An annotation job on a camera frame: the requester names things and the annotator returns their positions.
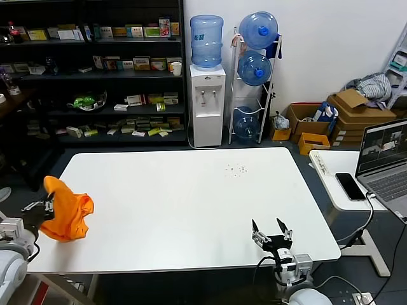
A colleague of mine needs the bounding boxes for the brown side desk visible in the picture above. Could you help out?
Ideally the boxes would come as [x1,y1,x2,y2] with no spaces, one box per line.
[0,88,38,120]

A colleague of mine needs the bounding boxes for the yellow white box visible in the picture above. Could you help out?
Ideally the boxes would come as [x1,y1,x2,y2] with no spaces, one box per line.
[27,29,49,41]

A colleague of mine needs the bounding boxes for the white water dispenser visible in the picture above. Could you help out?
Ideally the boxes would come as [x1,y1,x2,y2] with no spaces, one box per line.
[190,64,226,148]

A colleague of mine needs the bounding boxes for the dark round bowl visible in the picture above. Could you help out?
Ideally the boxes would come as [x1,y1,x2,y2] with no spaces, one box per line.
[67,90,109,112]

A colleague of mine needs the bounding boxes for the green plastic bag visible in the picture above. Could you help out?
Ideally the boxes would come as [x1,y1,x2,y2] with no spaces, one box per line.
[74,95,99,111]

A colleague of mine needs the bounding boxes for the blue figurine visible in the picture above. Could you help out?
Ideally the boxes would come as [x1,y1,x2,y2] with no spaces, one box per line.
[45,57,59,76]

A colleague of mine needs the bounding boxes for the red white rack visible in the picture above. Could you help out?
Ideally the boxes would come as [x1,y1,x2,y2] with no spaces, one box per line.
[27,273,93,305]

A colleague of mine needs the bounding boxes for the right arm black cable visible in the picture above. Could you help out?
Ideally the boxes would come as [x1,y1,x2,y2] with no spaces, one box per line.
[252,255,278,300]

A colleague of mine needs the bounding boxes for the grey metal rack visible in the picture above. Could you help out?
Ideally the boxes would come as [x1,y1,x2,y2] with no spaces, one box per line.
[380,24,407,111]

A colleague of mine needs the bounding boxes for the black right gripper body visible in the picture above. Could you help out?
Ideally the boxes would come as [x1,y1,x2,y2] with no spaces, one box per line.
[263,234,293,260]

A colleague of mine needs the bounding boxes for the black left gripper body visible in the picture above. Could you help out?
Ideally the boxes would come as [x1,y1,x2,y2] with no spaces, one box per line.
[22,206,55,234]

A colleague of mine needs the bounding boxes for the white power strip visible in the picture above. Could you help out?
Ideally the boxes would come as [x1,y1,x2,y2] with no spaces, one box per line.
[352,291,376,305]

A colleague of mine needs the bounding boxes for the cola bottle red label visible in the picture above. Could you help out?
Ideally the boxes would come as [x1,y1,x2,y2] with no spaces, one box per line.
[8,21,24,44]

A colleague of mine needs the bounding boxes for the dark blue cloth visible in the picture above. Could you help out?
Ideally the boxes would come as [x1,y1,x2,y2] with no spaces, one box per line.
[265,32,284,60]

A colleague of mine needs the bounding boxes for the orange white medicine box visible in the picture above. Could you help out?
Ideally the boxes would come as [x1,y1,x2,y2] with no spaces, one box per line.
[103,57,121,71]

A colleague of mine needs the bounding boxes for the beige hanging cloth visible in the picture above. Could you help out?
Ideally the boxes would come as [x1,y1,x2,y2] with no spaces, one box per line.
[231,34,247,53]

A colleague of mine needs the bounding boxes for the large cardboard box with flap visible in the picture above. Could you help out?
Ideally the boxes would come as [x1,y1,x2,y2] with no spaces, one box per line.
[328,88,397,120]

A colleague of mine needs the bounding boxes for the white wire jug rack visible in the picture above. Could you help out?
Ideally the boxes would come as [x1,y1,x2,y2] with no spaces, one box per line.
[228,26,284,146]

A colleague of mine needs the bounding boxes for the laptop charging cable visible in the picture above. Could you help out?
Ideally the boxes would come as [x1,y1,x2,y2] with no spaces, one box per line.
[336,190,378,250]

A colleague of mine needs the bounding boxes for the black shelving unit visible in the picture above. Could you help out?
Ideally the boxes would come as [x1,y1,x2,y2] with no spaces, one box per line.
[0,0,188,149]

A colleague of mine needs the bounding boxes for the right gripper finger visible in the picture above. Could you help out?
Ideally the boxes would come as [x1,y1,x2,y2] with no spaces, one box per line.
[275,217,294,242]
[251,218,272,246]

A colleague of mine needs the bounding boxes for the blue labelled water jug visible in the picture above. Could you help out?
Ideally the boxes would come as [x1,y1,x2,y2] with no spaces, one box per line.
[190,15,224,71]

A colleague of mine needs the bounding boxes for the small yellow box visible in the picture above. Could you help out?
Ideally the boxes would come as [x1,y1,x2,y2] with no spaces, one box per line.
[271,126,293,141]

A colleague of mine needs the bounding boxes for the orange t-shirt with white print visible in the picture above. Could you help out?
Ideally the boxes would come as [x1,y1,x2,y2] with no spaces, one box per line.
[40,175,95,243]

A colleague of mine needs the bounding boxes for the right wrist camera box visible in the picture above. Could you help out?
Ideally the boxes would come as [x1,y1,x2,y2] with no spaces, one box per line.
[294,253,314,276]

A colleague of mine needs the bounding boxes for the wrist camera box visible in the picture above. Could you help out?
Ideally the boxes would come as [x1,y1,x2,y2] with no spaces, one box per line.
[294,253,314,276]
[0,217,25,242]

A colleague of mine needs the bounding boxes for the grey striped clothes pile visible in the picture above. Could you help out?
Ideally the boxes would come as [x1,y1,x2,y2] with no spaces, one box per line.
[344,72,393,99]

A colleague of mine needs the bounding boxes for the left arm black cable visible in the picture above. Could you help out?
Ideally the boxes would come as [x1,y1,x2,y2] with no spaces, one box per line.
[27,236,41,263]

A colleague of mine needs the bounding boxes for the blue bag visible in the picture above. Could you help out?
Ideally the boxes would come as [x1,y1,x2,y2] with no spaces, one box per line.
[314,100,340,123]

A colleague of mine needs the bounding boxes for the white side table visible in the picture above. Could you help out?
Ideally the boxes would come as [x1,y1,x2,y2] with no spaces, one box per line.
[308,149,407,277]

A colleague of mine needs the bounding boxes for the wide white box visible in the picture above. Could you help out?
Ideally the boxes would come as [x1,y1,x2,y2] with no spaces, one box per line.
[57,29,80,41]

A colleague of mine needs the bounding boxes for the clear water bottle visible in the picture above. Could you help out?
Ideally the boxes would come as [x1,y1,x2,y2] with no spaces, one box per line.
[0,70,14,92]

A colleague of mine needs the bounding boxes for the flat stacked cardboard boxes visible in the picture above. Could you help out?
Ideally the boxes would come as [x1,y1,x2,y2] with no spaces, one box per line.
[329,116,399,147]

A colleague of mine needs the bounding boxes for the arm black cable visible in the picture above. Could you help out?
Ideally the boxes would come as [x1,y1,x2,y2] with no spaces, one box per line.
[27,236,41,263]
[252,255,278,300]

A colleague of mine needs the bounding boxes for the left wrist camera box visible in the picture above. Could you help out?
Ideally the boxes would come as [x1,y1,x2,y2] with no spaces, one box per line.
[0,217,25,242]

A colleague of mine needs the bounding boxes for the black smartphone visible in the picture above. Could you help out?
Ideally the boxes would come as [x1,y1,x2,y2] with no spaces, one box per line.
[335,172,367,201]

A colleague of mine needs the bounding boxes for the open cardboard box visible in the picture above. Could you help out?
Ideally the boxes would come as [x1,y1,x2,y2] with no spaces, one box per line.
[287,103,333,144]

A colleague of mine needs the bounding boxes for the crumpled plastic bag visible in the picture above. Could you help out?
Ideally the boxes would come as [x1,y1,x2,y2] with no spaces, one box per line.
[272,111,291,130]

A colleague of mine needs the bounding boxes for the grey laptop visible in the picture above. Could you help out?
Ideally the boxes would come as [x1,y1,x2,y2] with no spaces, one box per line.
[355,118,407,224]

